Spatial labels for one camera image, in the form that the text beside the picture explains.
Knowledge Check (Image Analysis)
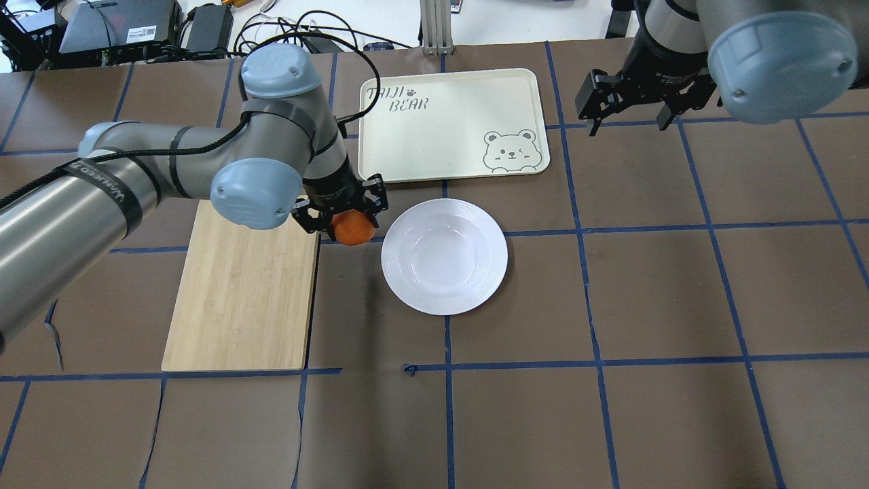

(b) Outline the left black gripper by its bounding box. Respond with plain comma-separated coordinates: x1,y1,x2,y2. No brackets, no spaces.
292,170,389,236

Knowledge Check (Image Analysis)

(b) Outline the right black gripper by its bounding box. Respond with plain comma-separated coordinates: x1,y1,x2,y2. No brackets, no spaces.
574,41,717,135

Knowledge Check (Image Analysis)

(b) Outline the white round plate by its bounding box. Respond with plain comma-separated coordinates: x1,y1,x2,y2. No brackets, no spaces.
380,198,509,316

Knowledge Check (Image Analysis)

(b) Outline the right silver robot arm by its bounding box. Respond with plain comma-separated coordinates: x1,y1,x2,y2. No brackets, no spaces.
574,1,868,135

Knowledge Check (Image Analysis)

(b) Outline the cream bear tray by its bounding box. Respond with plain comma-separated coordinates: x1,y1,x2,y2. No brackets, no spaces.
357,68,551,183

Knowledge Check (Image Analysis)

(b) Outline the orange fruit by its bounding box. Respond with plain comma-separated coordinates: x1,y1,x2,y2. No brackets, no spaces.
330,210,376,247

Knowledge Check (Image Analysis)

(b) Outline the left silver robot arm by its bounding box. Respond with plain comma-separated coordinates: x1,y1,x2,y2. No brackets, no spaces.
1,37,388,346

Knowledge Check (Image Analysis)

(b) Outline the aluminium frame post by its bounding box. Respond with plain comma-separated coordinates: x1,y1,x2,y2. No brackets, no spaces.
420,1,454,55

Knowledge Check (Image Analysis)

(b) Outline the black power brick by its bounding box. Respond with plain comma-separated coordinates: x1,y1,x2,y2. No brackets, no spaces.
184,3,233,59

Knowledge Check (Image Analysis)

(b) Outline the wooden cutting board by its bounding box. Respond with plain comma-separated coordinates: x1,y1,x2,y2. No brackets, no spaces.
161,200,319,374

